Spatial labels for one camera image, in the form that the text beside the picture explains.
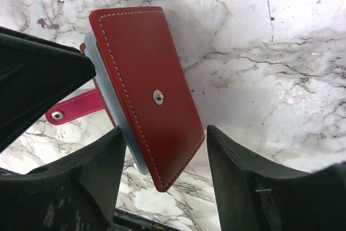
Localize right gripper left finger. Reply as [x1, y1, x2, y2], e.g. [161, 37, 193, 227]
[1, 128, 126, 230]

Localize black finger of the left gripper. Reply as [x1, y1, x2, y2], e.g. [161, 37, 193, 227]
[1, 27, 96, 150]

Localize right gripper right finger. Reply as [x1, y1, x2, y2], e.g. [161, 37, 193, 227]
[207, 126, 345, 230]

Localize red leather card holder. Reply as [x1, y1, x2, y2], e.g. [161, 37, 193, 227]
[45, 6, 205, 192]

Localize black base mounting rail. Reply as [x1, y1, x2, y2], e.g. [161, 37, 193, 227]
[1, 164, 172, 230]

